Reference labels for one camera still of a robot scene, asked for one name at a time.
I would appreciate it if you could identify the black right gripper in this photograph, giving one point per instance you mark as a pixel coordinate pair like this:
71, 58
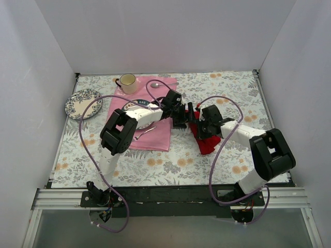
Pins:
202, 126

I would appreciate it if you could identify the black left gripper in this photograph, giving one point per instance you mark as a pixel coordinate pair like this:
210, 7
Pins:
179, 117

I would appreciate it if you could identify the red cloth napkin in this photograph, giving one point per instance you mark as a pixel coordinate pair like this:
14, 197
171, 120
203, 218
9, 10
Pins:
207, 145

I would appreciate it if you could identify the silver fork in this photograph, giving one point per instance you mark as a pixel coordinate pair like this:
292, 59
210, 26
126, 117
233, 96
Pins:
146, 131

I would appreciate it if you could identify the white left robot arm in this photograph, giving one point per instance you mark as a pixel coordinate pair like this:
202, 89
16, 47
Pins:
118, 134

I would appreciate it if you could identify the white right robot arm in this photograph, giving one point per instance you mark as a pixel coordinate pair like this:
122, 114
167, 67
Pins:
269, 150

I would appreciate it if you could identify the pink cloth placemat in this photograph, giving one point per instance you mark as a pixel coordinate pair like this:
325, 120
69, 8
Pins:
159, 138

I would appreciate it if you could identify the small silver spoon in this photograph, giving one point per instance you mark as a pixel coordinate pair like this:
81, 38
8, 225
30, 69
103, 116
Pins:
157, 85

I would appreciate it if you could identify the cream enamel mug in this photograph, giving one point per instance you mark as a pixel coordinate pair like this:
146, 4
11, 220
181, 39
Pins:
127, 83

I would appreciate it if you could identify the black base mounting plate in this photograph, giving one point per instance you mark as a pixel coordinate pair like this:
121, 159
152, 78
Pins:
189, 200

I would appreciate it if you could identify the blue floral plate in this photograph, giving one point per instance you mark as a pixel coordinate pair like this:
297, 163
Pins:
80, 100

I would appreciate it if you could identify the aluminium frame rail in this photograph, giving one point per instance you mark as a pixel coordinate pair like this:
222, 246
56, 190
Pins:
181, 216

